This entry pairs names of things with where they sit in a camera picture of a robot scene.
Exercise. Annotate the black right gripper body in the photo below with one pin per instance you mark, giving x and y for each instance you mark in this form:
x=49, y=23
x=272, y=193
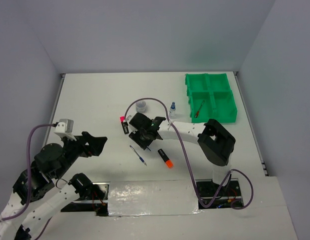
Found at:
x=142, y=131

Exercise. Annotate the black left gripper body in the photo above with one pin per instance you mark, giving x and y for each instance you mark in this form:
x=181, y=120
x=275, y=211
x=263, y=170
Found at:
x=74, y=149

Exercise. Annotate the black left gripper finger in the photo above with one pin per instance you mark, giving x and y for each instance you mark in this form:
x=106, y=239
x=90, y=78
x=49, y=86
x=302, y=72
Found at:
x=95, y=145
x=86, y=138

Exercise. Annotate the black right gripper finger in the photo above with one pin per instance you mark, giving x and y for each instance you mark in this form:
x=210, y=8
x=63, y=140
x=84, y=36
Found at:
x=143, y=140
x=155, y=135

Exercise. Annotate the blue gel pen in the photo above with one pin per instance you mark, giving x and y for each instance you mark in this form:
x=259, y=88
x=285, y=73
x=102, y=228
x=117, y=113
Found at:
x=139, y=157

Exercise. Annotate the red gel pen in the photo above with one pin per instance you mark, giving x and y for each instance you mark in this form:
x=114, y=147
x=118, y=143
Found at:
x=198, y=111

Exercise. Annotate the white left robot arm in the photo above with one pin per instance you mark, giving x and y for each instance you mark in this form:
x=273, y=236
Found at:
x=26, y=211

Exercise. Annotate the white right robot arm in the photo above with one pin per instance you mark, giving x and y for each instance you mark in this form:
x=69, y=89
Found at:
x=215, y=141

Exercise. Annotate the pink highlighter marker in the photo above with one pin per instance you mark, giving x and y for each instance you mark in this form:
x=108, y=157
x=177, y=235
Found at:
x=124, y=125

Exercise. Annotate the clear paper clip jar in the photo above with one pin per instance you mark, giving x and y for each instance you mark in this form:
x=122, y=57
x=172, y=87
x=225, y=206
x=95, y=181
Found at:
x=141, y=106

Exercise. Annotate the small clear spray bottle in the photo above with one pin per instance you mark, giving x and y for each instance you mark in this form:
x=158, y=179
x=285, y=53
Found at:
x=172, y=110

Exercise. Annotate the orange highlighter marker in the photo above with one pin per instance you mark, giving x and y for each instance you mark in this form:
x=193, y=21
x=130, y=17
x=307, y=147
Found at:
x=165, y=158

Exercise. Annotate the silver foil sheet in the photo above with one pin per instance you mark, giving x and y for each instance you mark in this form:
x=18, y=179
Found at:
x=152, y=198

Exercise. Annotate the green four-compartment bin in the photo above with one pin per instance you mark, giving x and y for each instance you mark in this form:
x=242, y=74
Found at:
x=215, y=90

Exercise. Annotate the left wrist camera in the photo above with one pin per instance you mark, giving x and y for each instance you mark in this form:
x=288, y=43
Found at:
x=64, y=128

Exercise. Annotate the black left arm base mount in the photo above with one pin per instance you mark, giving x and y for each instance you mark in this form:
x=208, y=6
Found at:
x=96, y=203

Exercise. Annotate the aluminium table edge rail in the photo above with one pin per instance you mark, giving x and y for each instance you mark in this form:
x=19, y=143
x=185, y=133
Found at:
x=45, y=101

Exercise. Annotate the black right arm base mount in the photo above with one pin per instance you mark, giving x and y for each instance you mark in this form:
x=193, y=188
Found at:
x=228, y=194

